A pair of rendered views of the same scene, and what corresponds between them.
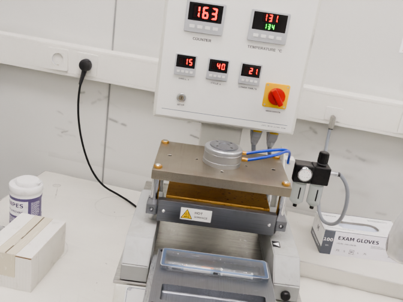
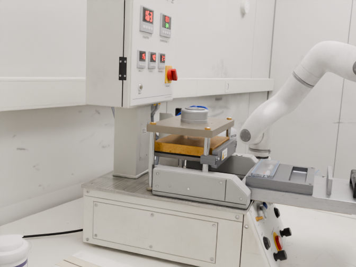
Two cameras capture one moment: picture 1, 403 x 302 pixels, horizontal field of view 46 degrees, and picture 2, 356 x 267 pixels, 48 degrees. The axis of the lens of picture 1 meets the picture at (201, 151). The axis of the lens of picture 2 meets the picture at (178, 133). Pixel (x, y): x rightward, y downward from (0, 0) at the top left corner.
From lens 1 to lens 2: 120 cm
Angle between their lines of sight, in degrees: 67
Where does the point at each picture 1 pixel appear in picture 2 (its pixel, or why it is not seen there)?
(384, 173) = not seen: hidden behind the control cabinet
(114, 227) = (50, 255)
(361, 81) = not seen: hidden behind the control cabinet
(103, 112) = not seen: outside the picture
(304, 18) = (173, 19)
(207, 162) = (200, 122)
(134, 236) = (232, 178)
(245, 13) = (158, 16)
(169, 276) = (279, 178)
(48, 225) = (83, 259)
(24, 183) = (17, 242)
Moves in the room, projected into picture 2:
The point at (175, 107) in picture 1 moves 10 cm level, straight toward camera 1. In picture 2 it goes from (138, 96) to (172, 98)
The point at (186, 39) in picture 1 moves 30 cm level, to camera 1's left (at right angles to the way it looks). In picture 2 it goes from (140, 38) to (71, 25)
